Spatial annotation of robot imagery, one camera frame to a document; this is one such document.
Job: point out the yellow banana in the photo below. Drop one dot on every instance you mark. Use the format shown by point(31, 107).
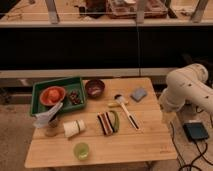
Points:
point(115, 104)

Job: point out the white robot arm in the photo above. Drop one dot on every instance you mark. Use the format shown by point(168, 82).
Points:
point(187, 83)

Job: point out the green plastic tray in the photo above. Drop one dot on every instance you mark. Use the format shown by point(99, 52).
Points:
point(70, 84)

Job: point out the dark red bowl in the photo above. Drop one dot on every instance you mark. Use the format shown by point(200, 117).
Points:
point(94, 88)

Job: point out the green cucumber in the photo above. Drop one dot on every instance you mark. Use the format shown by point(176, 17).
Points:
point(116, 120)

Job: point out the blue sponge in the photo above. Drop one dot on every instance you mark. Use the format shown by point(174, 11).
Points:
point(138, 94)

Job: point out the wooden table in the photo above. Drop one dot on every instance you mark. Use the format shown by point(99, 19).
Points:
point(151, 142)

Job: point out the striped cloth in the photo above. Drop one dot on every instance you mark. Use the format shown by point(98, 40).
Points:
point(105, 123)

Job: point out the orange fruit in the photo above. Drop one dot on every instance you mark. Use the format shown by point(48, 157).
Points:
point(53, 95)

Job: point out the white paper cup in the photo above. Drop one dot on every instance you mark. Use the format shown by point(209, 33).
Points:
point(73, 128)

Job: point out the orange plate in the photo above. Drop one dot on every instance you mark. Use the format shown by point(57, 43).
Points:
point(44, 93)

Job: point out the green plastic cup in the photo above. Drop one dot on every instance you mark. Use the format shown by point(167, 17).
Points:
point(81, 151)

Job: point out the black foot pedal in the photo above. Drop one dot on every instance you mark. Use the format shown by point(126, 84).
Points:
point(195, 131)

